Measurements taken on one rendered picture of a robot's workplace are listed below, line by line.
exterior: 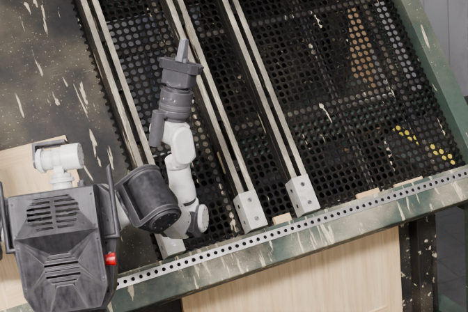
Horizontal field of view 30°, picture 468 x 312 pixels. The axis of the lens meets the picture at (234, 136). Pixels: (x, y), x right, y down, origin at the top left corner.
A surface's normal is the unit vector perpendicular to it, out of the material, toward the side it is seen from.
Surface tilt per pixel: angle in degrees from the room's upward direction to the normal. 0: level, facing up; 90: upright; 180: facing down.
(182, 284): 53
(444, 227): 0
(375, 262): 90
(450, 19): 90
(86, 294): 82
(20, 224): 68
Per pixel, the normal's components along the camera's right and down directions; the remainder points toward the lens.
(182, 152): 0.63, 0.28
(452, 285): -0.11, -0.93
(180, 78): -0.45, 0.15
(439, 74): 0.27, -0.35
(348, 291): 0.42, 0.27
